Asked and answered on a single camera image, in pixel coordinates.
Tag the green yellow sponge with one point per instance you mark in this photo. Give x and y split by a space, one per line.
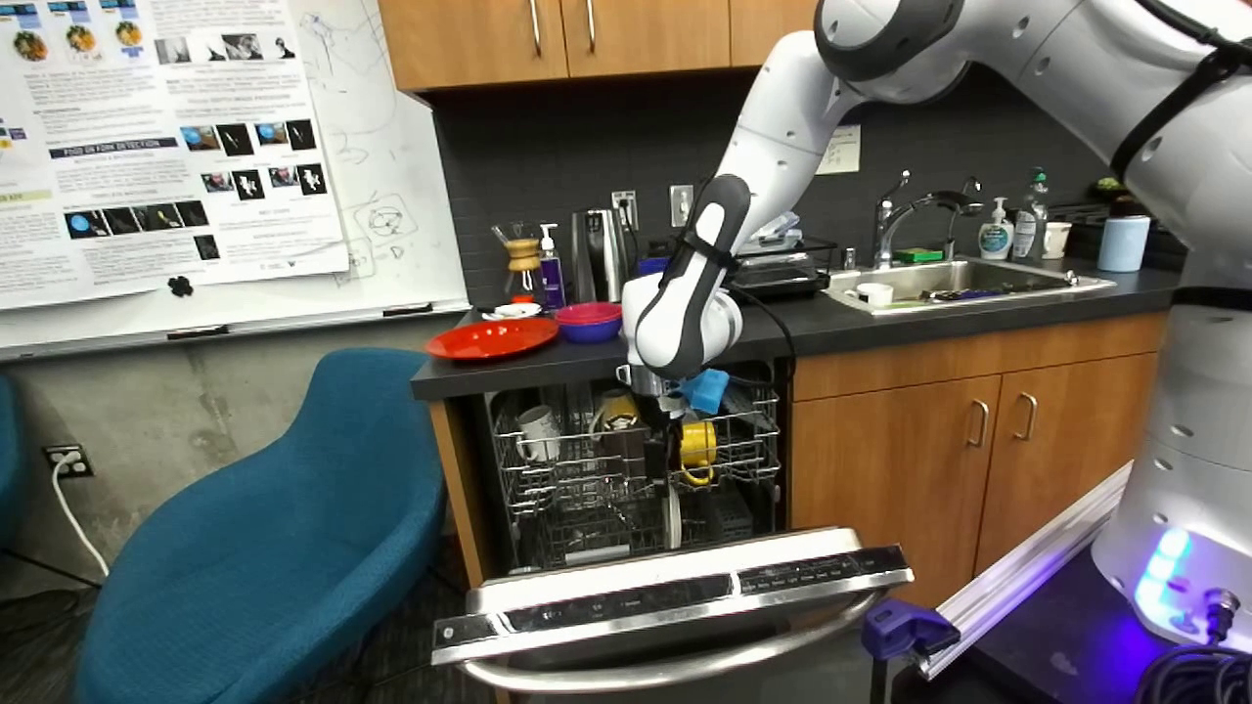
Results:
919 254

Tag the stainless steel sink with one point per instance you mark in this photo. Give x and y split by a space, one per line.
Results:
965 284

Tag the wall power outlet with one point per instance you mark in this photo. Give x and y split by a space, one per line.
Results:
67 460

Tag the wooden cabinets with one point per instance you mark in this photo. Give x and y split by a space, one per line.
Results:
451 45
961 446

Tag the stainless dishwasher door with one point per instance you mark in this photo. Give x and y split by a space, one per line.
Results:
667 618

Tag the grey dishwasher rack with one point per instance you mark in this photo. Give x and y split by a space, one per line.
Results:
627 463

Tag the red plate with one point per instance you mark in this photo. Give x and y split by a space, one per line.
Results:
493 338

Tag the steel electric kettle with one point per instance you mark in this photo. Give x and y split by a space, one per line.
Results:
601 254

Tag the lower wooden cabinets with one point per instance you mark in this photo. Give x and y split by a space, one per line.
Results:
961 446

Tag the chrome kitchen faucet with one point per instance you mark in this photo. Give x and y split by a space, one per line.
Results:
892 209

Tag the clear soap dispenser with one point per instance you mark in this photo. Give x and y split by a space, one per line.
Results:
993 238

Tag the glass coffee carafe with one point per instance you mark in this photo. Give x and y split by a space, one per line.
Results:
521 262

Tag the lower dishwasher rack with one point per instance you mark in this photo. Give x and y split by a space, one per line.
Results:
656 520

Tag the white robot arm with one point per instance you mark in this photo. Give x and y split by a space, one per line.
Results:
1156 86

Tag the black dish drying rack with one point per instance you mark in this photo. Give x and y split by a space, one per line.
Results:
777 277

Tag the white mug in rack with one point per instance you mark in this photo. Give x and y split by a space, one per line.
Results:
537 434

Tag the teal chair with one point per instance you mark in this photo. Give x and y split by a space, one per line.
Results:
11 463
258 574

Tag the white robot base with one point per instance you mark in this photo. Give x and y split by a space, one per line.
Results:
1179 541

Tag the white mug in sink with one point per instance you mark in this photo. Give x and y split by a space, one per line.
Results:
875 294

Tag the paper note on wall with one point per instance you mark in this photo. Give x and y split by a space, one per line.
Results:
842 155

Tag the whiteboard with posters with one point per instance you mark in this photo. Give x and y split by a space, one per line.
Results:
194 170

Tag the purple bowl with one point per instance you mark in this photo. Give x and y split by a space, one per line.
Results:
589 321

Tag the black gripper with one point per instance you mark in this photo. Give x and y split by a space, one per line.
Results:
667 408

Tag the purple soap bottle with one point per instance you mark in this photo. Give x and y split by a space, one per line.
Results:
550 268

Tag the upper wooden cabinets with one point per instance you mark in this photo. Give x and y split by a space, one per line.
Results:
451 45

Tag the yellow ribbed mug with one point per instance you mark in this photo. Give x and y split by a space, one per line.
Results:
699 450

